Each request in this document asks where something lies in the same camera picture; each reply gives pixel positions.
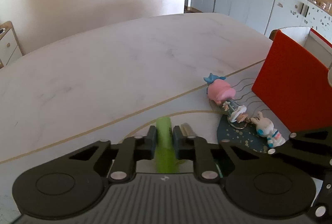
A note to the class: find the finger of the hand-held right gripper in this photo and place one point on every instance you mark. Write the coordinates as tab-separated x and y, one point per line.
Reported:
311	151
324	208

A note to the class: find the light blue desk mat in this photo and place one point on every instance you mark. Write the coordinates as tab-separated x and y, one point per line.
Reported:
181	103

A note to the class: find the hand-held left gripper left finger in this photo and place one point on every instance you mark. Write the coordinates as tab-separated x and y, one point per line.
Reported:
151	141

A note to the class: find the red storage box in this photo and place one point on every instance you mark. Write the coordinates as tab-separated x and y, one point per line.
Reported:
290	89

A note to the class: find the white wooden side cabinet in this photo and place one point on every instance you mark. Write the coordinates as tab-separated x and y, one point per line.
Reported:
9	44

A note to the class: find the green glue stick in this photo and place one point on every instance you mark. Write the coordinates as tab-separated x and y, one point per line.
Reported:
164	146

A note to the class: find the white rabbit figurine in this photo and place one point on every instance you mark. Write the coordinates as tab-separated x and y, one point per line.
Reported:
267	130

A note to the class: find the pink toy figure blue bow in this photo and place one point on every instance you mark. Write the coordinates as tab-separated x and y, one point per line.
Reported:
220	90

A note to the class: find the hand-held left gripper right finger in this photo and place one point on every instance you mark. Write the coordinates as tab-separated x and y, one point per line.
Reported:
178	141

